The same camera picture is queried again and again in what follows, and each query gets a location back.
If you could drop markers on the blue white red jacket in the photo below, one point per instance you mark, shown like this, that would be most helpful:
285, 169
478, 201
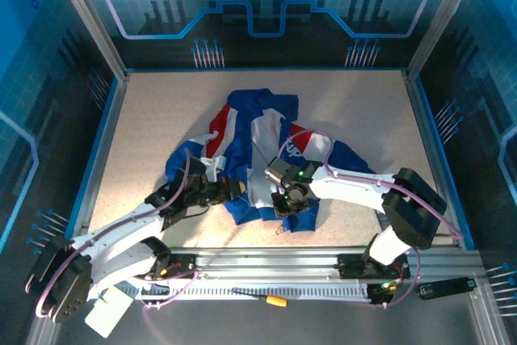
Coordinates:
242, 127

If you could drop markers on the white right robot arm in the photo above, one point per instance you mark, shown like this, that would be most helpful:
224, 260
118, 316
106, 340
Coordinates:
404, 203

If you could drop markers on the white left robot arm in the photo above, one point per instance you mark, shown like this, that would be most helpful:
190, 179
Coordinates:
117, 240

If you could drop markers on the white paper card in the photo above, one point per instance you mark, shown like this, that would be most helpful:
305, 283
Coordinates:
109, 310

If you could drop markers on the black rectangular device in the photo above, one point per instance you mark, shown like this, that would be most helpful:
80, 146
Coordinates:
446, 287

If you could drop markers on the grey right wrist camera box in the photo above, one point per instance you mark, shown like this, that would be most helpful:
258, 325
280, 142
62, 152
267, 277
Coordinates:
276, 171

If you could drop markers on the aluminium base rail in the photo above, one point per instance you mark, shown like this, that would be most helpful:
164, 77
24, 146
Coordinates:
258, 262

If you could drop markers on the aluminium frame post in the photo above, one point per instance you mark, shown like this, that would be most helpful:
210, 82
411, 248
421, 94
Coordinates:
444, 13
87, 18

